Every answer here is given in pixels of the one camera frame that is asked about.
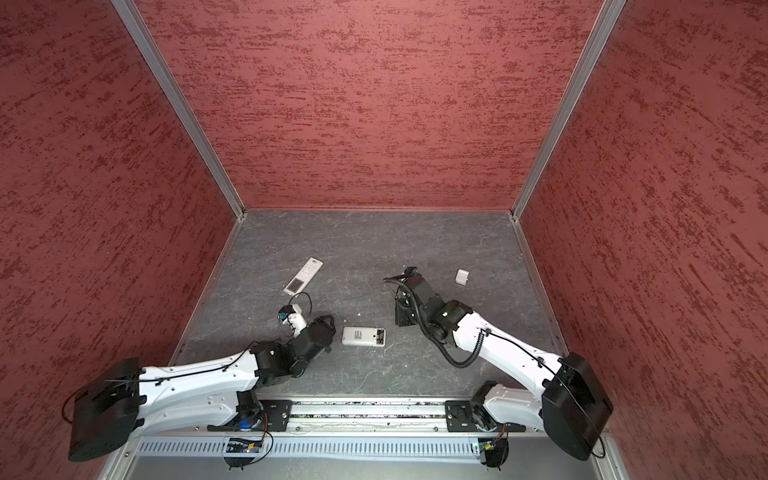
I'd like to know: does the aluminium corner post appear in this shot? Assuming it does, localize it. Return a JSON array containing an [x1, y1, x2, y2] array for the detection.
[[509, 0, 628, 221], [111, 0, 247, 222]]

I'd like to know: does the white remote with batteries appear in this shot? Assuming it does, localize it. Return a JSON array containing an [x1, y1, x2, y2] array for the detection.
[[341, 327, 386, 347]]

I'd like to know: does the perforated cable duct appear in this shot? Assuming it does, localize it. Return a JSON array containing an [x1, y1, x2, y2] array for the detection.
[[134, 436, 487, 461]]

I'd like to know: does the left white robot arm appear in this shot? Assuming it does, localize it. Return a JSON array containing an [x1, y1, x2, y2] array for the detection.
[[68, 315, 336, 463]]

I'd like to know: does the white remote with screen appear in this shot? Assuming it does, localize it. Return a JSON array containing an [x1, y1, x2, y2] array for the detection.
[[283, 257, 323, 296]]

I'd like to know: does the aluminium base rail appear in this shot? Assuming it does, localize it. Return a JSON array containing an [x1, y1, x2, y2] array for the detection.
[[128, 385, 614, 439]]

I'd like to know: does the white battery cover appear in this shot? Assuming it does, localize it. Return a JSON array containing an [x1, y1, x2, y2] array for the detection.
[[455, 269, 469, 285]]

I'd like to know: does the black mounting plate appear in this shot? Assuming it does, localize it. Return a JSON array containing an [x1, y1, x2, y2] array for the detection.
[[444, 400, 527, 434], [206, 400, 293, 432]]

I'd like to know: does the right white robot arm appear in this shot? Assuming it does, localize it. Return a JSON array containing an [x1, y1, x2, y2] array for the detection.
[[385, 267, 614, 461]]

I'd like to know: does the aluminium corner post right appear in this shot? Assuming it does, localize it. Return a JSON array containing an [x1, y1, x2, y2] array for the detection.
[[509, 0, 628, 221]]

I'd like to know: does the aluminium corner post left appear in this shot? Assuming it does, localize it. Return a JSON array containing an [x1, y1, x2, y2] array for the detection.
[[111, 0, 247, 222]]

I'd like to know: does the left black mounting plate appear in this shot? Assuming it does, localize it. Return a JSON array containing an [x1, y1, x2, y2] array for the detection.
[[206, 400, 293, 432]]

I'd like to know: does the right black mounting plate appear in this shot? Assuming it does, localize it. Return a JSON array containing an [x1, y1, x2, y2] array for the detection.
[[444, 400, 527, 434]]

